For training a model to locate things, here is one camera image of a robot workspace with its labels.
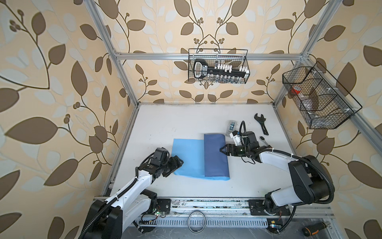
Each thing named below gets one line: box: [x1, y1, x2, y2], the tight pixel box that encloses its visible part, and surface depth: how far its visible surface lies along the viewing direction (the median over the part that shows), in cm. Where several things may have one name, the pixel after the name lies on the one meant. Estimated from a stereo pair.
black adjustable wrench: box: [254, 113, 270, 136], surface depth 111 cm
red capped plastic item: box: [290, 85, 302, 95], surface depth 84 cm
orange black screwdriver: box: [301, 221, 331, 237], surface depth 68 cm
